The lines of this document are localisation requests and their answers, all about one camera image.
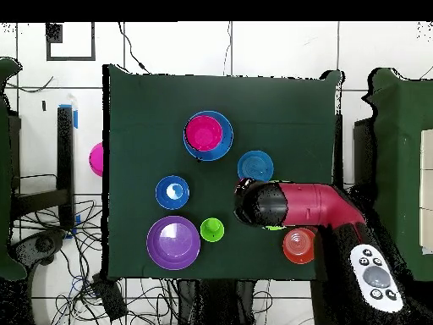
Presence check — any large light blue bowl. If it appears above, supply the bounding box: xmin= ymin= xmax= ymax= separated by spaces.
xmin=183 ymin=110 xmax=235 ymax=162

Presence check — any large green bowl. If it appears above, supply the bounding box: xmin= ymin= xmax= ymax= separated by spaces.
xmin=262 ymin=179 xmax=287 ymax=232

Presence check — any small pink bowl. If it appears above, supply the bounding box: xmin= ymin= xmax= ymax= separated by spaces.
xmin=184 ymin=114 xmax=224 ymax=152

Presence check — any white box stack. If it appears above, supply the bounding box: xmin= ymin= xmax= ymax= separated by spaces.
xmin=419 ymin=129 xmax=433 ymax=256

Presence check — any small light blue bowl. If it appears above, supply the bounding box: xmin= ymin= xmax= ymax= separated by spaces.
xmin=237 ymin=150 xmax=275 ymax=183

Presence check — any green cup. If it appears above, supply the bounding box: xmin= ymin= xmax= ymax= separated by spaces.
xmin=200 ymin=217 xmax=225 ymax=244

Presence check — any small dark blue bowl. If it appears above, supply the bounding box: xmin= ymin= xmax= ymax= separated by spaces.
xmin=155 ymin=174 xmax=191 ymax=211

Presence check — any orange bowl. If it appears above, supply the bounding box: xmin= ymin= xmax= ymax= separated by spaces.
xmin=282 ymin=227 xmax=317 ymax=265

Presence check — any dark green table cloth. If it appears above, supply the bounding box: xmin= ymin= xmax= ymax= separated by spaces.
xmin=101 ymin=63 xmax=343 ymax=284

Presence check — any large purple bowl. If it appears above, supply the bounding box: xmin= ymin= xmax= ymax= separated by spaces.
xmin=145 ymin=215 xmax=201 ymax=271

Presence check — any magenta bowl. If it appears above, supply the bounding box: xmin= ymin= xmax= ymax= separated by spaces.
xmin=88 ymin=141 xmax=104 ymax=178

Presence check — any neighbouring green table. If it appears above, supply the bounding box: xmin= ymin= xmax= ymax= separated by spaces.
xmin=361 ymin=67 xmax=433 ymax=282
xmin=0 ymin=56 xmax=28 ymax=282

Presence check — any black power strip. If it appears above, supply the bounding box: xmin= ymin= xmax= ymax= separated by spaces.
xmin=92 ymin=273 xmax=129 ymax=321

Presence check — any black metal stand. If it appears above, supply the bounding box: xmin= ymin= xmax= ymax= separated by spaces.
xmin=9 ymin=105 xmax=76 ymax=234

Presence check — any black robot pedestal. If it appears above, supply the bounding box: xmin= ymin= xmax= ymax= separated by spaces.
xmin=175 ymin=278 xmax=258 ymax=325

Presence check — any black cable with plug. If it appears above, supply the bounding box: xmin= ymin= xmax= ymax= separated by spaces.
xmin=118 ymin=22 xmax=151 ymax=74

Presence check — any floor cable tangle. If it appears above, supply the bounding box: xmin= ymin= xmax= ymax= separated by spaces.
xmin=50 ymin=199 xmax=178 ymax=325

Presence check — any black square frame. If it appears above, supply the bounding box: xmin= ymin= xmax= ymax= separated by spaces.
xmin=46 ymin=22 xmax=96 ymax=62

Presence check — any black pedestal leg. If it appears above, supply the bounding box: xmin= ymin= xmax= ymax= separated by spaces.
xmin=9 ymin=229 xmax=66 ymax=268

